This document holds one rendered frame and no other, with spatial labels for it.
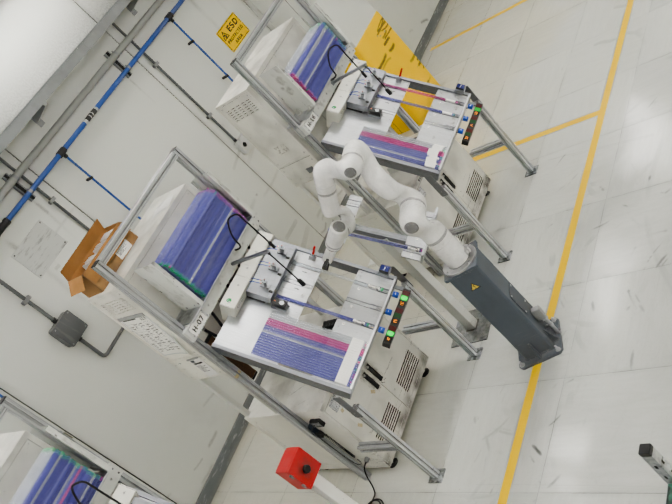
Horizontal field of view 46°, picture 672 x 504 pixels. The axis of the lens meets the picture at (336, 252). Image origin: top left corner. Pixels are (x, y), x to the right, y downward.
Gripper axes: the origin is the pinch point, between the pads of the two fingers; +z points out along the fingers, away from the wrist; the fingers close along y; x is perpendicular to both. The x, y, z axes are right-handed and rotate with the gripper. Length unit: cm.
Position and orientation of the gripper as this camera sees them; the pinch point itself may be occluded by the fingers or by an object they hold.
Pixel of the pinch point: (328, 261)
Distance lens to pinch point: 400.7
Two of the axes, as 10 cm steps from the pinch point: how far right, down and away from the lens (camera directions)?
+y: -3.5, 7.6, -5.5
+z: -1.7, 5.3, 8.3
